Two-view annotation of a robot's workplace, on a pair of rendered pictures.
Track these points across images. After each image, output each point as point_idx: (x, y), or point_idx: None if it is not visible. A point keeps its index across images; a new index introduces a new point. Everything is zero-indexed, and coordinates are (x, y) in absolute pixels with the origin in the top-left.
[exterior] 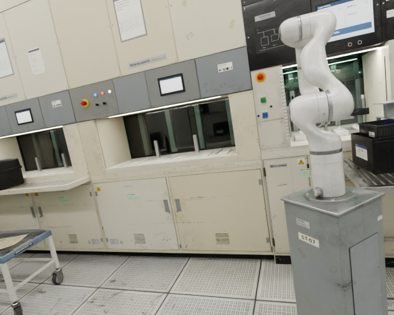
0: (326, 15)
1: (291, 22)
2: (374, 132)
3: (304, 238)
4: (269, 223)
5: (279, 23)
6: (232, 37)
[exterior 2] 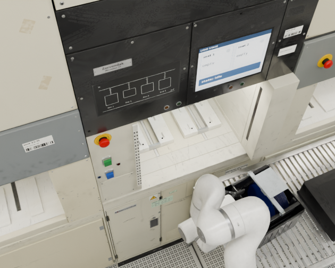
0: (264, 222)
1: (223, 239)
2: None
3: None
4: (111, 248)
5: (137, 74)
6: (49, 101)
